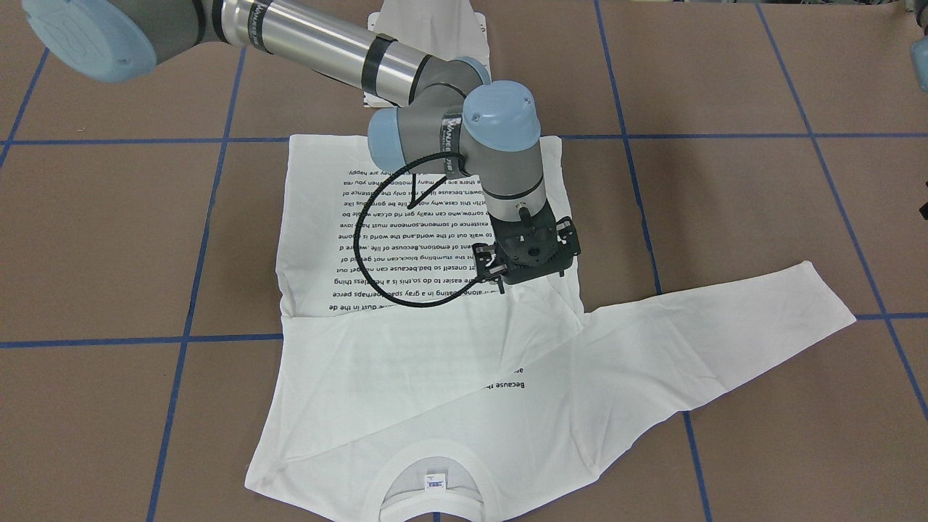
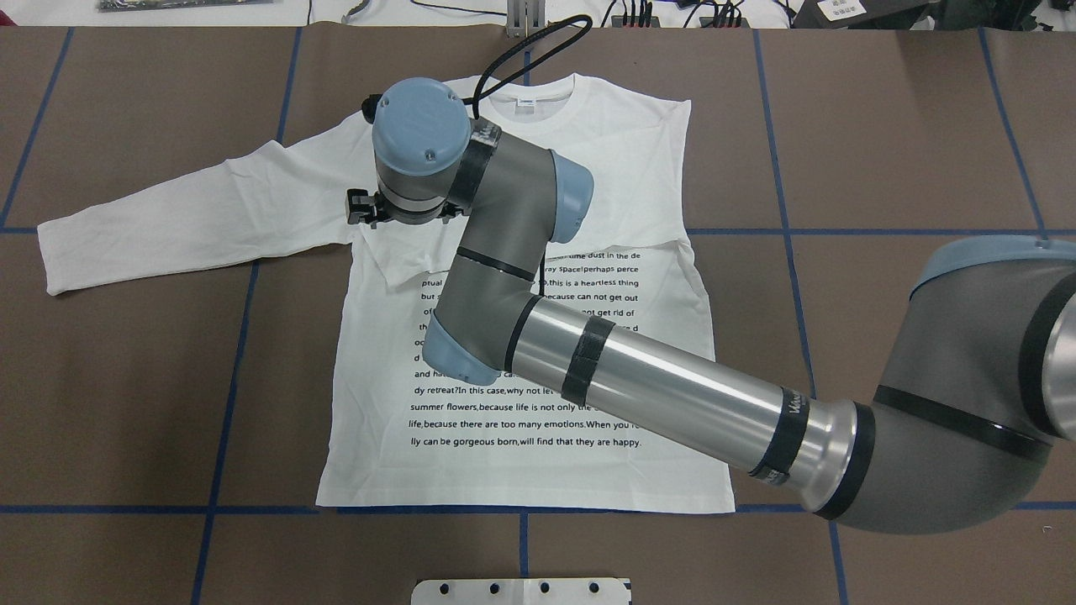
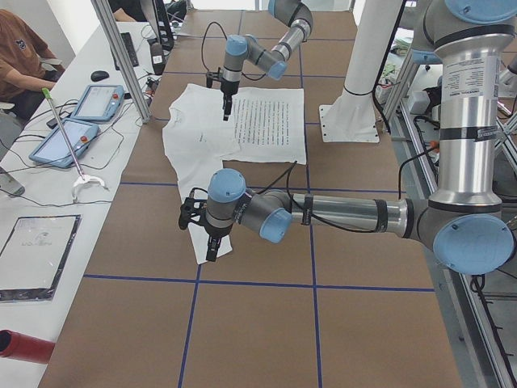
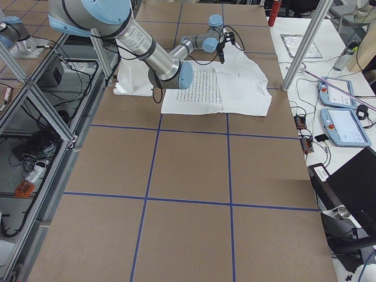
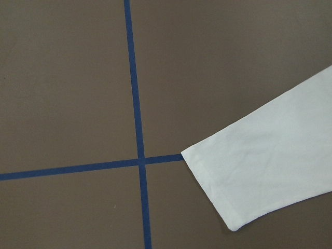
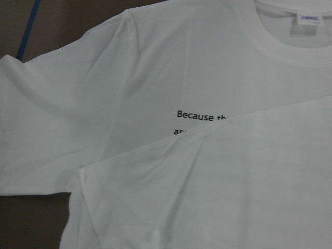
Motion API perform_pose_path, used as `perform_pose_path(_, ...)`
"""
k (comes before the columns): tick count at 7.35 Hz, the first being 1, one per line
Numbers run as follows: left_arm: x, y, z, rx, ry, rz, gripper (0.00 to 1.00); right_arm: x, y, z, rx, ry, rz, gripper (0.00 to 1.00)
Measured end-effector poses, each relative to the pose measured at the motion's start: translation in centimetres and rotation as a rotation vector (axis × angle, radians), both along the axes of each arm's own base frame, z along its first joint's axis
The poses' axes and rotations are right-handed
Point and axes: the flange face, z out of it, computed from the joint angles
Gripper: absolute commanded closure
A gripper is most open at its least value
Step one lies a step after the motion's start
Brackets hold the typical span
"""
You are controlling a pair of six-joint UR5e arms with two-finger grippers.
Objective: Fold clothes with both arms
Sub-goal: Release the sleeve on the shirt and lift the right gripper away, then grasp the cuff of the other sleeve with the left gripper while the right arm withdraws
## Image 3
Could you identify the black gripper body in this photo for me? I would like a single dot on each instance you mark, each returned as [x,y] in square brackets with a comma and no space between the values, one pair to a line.
[214,233]
[227,90]

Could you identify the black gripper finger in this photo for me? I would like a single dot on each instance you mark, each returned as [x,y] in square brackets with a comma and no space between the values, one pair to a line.
[227,106]
[213,246]

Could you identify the white printed long-sleeve shirt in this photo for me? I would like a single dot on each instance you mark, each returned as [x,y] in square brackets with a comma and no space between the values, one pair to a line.
[265,125]

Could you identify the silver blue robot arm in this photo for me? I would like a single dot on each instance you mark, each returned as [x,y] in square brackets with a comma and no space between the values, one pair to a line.
[273,62]
[461,220]

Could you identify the black labelled box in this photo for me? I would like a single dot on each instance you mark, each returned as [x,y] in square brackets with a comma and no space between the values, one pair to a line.
[157,58]

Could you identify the black keyboard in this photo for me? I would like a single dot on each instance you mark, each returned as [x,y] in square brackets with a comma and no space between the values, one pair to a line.
[129,46]

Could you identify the blue teach pendant far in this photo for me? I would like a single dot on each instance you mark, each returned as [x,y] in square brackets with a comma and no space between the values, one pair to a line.
[99,103]

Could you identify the black computer mouse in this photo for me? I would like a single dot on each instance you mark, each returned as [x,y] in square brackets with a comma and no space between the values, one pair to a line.
[99,75]

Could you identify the white curved plastic piece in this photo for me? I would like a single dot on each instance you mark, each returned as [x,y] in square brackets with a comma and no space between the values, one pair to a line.
[86,181]

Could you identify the black framed document sheet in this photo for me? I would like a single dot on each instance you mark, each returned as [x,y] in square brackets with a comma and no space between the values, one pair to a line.
[34,256]

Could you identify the long metal reaching stick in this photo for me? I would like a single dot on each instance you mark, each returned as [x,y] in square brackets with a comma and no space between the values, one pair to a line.
[49,99]

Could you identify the person in brown shirt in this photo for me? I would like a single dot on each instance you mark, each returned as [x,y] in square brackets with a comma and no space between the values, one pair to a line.
[22,75]

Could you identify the red cylinder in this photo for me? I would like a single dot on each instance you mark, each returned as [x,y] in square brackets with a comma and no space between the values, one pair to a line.
[23,347]

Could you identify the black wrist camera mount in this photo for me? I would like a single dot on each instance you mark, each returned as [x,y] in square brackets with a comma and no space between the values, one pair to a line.
[193,210]
[213,76]

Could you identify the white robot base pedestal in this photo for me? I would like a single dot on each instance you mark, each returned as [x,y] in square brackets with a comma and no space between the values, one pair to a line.
[351,117]

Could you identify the aluminium frame post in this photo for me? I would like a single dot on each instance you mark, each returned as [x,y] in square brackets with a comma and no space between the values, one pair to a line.
[111,31]

